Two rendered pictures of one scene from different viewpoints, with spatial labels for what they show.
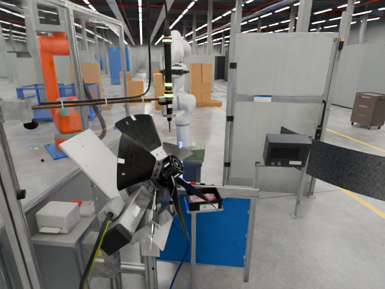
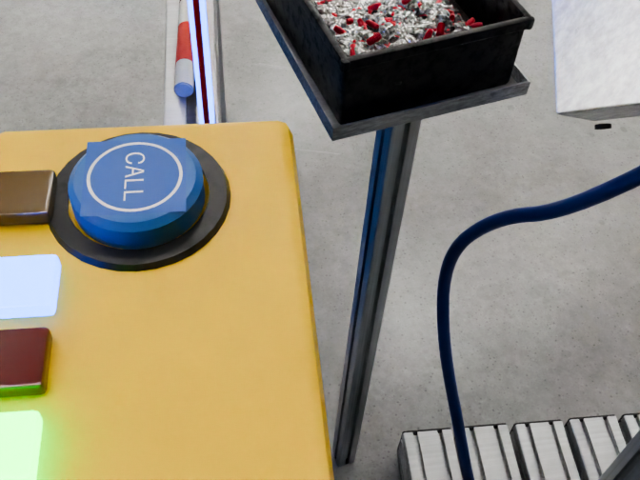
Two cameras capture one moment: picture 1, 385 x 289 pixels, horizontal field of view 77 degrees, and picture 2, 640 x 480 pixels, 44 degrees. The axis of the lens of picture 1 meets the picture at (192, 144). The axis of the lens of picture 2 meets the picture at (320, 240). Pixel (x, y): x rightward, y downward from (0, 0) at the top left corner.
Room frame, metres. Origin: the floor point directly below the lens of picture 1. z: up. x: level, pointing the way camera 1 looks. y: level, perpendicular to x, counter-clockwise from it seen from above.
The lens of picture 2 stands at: (1.57, 0.50, 1.26)
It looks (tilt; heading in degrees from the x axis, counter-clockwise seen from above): 52 degrees down; 255
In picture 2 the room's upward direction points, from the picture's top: 4 degrees clockwise
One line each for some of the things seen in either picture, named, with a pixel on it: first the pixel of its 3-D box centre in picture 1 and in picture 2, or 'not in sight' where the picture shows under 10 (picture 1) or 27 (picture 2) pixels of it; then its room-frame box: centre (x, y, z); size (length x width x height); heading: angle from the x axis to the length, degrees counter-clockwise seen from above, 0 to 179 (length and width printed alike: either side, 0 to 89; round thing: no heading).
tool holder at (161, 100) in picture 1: (167, 106); not in sight; (1.20, 0.13, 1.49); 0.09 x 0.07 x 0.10; 119
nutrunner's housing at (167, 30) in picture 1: (168, 74); not in sight; (1.20, 0.12, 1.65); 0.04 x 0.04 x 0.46
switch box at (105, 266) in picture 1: (102, 254); not in sight; (1.01, 0.48, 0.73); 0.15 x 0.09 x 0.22; 84
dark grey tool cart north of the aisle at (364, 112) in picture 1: (369, 110); not in sight; (6.36, -4.73, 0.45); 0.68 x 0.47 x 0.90; 14
